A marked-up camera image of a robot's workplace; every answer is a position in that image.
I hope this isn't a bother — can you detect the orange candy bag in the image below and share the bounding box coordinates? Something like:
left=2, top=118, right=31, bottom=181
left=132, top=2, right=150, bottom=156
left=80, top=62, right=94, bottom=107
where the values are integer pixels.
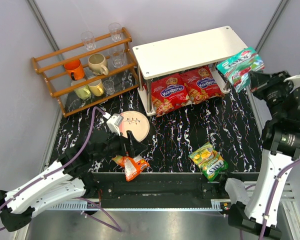
left=112, top=155, right=150, bottom=182

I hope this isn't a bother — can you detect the teal Fox's candy bag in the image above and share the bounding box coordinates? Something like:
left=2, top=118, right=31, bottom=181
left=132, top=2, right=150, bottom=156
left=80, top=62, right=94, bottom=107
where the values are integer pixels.
left=216, top=47, right=265, bottom=93

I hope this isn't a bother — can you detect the red candy bag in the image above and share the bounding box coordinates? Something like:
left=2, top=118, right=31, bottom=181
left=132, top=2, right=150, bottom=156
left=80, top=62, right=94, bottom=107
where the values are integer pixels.
left=151, top=73, right=191, bottom=117
left=180, top=65, right=225, bottom=104

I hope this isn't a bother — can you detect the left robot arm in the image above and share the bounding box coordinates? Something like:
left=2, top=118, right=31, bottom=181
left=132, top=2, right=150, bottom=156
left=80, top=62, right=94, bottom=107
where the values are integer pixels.
left=0, top=131, right=148, bottom=232

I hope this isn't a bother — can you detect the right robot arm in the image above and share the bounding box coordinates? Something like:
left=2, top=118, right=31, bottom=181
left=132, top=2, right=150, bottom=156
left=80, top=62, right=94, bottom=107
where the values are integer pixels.
left=225, top=71, right=300, bottom=240

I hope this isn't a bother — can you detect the clear glass bottom shelf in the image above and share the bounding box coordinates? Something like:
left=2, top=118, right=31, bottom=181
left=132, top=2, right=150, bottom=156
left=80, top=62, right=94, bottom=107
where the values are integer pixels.
left=103, top=79, right=116, bottom=95

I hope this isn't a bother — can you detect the clear glass shelf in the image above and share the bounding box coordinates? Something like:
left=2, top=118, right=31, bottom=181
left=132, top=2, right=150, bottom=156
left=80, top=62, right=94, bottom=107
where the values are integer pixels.
left=108, top=47, right=125, bottom=68
left=103, top=79, right=116, bottom=95

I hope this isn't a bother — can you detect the white two-tier shelf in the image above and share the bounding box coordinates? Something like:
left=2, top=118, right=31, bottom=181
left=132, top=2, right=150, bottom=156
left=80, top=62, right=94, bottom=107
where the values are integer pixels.
left=132, top=26, right=247, bottom=116

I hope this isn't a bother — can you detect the clear glass middle shelf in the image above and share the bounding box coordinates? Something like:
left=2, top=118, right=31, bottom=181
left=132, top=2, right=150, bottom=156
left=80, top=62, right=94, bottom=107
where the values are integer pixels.
left=108, top=47, right=125, bottom=68

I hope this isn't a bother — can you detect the pink round plate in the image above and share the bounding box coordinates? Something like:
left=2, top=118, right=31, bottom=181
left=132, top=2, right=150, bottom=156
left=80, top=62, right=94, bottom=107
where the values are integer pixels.
left=119, top=110, right=150, bottom=142

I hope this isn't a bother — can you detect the light green mug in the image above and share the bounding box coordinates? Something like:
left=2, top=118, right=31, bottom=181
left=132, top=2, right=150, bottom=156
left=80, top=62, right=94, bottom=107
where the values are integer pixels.
left=74, top=85, right=91, bottom=100

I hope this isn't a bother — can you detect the yellow mug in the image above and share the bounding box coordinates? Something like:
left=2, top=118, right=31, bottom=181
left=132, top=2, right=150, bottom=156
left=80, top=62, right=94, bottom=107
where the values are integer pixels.
left=88, top=79, right=105, bottom=97

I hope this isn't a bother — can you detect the yellow green Fox's bag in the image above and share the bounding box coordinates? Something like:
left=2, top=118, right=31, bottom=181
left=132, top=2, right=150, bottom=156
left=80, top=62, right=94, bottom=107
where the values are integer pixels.
left=188, top=142, right=228, bottom=182

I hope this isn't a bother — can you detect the wooden cup rack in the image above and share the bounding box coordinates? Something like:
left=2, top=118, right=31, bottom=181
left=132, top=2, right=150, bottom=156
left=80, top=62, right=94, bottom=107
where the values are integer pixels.
left=31, top=27, right=139, bottom=118

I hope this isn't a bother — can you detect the beige mug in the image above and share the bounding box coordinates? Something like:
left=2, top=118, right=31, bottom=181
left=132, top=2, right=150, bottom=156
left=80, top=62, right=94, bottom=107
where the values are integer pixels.
left=88, top=53, right=109, bottom=76

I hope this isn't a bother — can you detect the orange mug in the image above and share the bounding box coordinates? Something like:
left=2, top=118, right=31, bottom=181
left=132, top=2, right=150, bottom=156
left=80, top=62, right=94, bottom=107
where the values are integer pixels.
left=63, top=59, right=85, bottom=81

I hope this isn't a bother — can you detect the clear glass top left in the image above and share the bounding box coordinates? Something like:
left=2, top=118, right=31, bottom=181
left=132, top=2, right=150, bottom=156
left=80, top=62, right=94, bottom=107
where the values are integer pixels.
left=80, top=31, right=96, bottom=51

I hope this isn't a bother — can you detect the clear glass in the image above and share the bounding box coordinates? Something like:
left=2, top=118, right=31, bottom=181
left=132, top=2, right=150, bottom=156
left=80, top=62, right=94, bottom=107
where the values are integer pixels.
left=80, top=31, right=96, bottom=51
left=108, top=22, right=123, bottom=42

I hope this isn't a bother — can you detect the clear glass top right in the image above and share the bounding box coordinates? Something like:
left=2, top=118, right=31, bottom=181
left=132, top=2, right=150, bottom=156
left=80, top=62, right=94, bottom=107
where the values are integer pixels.
left=108, top=22, right=123, bottom=42

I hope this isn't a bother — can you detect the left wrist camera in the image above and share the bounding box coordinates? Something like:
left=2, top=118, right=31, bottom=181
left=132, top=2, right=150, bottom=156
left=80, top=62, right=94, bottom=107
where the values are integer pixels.
left=103, top=112, right=124, bottom=136

